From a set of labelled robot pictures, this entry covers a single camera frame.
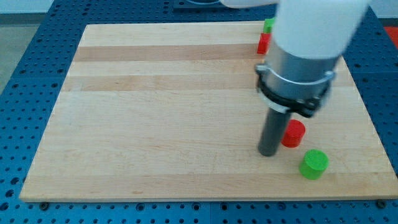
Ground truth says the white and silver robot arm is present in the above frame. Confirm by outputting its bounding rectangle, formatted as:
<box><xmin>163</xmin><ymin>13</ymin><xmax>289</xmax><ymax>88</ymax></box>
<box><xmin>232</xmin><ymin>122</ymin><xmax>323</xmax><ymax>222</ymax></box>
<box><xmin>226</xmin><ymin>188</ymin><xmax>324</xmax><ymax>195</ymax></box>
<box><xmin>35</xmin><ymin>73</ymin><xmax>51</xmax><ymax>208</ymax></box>
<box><xmin>255</xmin><ymin>0</ymin><xmax>369</xmax><ymax>156</ymax></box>

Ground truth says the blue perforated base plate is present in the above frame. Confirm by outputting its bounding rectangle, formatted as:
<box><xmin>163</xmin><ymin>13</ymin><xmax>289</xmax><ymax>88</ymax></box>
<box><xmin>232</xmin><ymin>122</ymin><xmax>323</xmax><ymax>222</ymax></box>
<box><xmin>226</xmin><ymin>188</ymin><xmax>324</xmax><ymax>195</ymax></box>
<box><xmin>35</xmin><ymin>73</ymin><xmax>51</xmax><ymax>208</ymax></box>
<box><xmin>1</xmin><ymin>0</ymin><xmax>397</xmax><ymax>223</ymax></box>

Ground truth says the light wooden board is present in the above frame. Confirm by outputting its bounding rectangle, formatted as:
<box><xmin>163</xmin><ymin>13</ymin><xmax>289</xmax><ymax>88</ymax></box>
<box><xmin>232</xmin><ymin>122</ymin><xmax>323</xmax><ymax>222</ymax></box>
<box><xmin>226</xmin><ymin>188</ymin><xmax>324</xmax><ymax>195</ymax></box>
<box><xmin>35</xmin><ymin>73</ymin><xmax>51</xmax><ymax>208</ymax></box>
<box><xmin>20</xmin><ymin>21</ymin><xmax>397</xmax><ymax>202</ymax></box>

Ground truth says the green block at board edge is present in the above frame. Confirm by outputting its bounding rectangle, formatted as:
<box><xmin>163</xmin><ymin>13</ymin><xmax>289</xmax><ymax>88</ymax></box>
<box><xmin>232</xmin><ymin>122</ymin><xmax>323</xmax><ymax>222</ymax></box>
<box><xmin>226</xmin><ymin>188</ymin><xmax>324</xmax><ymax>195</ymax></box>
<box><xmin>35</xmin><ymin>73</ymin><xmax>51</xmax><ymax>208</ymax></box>
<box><xmin>263</xmin><ymin>17</ymin><xmax>275</xmax><ymax>34</ymax></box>

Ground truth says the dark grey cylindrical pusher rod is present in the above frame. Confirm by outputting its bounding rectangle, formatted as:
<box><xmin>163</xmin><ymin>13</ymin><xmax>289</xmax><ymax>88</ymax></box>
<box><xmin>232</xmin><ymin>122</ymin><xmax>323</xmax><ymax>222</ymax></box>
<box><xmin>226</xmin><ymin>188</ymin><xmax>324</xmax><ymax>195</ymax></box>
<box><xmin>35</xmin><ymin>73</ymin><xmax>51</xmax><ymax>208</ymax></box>
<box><xmin>257</xmin><ymin>109</ymin><xmax>291</xmax><ymax>157</ymax></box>

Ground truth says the red block at board edge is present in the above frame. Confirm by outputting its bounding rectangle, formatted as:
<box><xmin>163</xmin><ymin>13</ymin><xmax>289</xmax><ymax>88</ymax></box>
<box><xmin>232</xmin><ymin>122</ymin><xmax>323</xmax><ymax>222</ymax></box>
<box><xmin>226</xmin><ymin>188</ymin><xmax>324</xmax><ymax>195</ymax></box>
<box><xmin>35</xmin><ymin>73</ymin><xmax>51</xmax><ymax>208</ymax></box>
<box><xmin>257</xmin><ymin>33</ymin><xmax>271</xmax><ymax>55</ymax></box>

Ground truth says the green cylinder block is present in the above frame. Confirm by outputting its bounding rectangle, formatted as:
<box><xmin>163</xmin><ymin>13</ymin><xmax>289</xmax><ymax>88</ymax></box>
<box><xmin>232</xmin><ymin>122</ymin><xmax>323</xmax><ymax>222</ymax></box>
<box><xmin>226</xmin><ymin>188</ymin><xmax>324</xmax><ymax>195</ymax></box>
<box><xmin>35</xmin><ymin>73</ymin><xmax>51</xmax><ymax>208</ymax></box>
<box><xmin>299</xmin><ymin>149</ymin><xmax>329</xmax><ymax>180</ymax></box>

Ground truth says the red cylinder block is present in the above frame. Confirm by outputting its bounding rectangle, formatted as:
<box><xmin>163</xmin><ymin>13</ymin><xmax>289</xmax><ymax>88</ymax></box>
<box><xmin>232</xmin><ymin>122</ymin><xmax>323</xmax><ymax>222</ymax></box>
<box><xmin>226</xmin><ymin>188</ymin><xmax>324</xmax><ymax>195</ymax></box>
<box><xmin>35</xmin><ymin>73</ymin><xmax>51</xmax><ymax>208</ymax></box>
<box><xmin>281</xmin><ymin>119</ymin><xmax>306</xmax><ymax>148</ymax></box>

